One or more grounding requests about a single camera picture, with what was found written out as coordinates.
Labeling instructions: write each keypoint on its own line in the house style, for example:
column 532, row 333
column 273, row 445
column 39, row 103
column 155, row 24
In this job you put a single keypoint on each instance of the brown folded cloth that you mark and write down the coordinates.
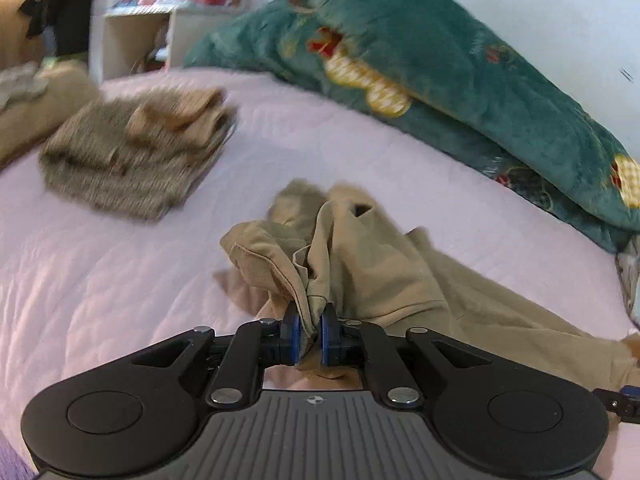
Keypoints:
column 45, row 115

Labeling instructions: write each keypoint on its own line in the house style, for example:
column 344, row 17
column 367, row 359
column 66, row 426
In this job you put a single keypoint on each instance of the dark hanging clothes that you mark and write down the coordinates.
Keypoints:
column 45, row 15

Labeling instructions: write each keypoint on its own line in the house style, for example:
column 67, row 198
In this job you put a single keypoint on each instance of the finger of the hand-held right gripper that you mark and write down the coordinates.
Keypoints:
column 617, row 402

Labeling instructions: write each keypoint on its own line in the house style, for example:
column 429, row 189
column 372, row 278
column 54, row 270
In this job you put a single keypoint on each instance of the small tan folded cloth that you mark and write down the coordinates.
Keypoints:
column 175, row 115

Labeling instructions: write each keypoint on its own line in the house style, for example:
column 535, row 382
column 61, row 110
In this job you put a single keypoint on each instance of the tan long-sleeve shirt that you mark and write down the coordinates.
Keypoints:
column 380, row 265

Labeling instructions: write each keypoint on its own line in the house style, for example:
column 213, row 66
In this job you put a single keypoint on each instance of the green floral plush blanket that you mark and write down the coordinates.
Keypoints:
column 450, row 85

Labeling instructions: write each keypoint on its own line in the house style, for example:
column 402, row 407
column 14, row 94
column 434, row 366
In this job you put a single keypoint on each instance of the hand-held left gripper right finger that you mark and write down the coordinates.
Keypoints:
column 330, row 340

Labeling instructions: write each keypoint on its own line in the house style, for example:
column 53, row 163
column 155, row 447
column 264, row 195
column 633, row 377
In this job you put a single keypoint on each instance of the white shelf unit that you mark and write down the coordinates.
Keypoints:
column 135, row 35

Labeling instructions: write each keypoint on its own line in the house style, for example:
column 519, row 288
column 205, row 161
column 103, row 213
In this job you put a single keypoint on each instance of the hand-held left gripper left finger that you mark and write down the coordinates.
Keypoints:
column 291, row 342

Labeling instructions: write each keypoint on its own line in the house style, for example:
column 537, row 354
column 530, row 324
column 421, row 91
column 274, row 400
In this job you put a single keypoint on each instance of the grey fluffy garment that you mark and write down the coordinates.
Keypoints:
column 631, row 285

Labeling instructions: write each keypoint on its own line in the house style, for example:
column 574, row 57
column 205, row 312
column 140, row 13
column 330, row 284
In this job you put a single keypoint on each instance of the brown knitted folded garment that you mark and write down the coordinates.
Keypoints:
column 110, row 170

